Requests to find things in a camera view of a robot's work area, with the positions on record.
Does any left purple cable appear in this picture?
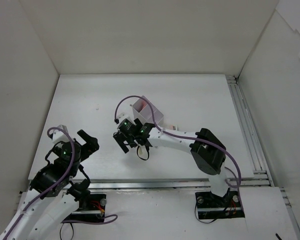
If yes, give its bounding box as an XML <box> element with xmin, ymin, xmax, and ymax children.
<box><xmin>2</xmin><ymin>126</ymin><xmax>118</xmax><ymax>240</ymax></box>

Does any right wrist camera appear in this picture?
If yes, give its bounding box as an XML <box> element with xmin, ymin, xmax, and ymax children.
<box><xmin>114</xmin><ymin>112</ymin><xmax>132</xmax><ymax>125</ymax></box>

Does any purple cable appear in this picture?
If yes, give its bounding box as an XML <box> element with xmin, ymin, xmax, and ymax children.
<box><xmin>114</xmin><ymin>96</ymin><xmax>242</xmax><ymax>198</ymax></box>
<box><xmin>2</xmin><ymin>126</ymin><xmax>118</xmax><ymax>240</ymax></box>

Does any yellow highlighter pen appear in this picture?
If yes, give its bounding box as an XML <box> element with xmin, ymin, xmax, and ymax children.
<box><xmin>137</xmin><ymin>146</ymin><xmax>143</xmax><ymax>157</ymax></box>

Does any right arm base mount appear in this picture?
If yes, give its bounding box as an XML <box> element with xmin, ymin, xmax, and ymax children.
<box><xmin>194</xmin><ymin>190</ymin><xmax>245</xmax><ymax>224</ymax></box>

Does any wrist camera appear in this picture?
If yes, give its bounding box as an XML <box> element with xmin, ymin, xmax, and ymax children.
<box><xmin>114</xmin><ymin>112</ymin><xmax>132</xmax><ymax>125</ymax></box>
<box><xmin>49</xmin><ymin>124</ymin><xmax>69</xmax><ymax>144</ymax></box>

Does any aluminium frame rail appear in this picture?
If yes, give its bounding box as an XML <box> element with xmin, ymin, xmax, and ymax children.
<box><xmin>226</xmin><ymin>74</ymin><xmax>300</xmax><ymax>240</ymax></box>

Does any pink highlighter pen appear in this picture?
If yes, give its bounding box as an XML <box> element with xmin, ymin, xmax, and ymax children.
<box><xmin>141</xmin><ymin>100</ymin><xmax>148</xmax><ymax>109</ymax></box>

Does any white three-compartment organizer box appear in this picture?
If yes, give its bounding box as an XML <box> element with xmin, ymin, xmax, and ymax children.
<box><xmin>132</xmin><ymin>95</ymin><xmax>164</xmax><ymax>126</ymax></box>

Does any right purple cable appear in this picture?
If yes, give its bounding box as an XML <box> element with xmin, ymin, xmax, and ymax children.
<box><xmin>114</xmin><ymin>96</ymin><xmax>242</xmax><ymax>198</ymax></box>

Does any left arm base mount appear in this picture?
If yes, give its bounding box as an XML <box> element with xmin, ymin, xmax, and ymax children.
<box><xmin>64</xmin><ymin>179</ymin><xmax>107</xmax><ymax>223</ymax></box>

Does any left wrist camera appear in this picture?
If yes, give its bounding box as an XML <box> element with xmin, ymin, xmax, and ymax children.
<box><xmin>49</xmin><ymin>124</ymin><xmax>69</xmax><ymax>144</ymax></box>

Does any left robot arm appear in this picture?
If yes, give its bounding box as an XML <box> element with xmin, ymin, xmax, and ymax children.
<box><xmin>0</xmin><ymin>125</ymin><xmax>100</xmax><ymax>240</ymax></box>

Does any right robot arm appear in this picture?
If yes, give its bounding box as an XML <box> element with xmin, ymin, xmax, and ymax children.
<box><xmin>113</xmin><ymin>118</ymin><xmax>230</xmax><ymax>206</ymax></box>

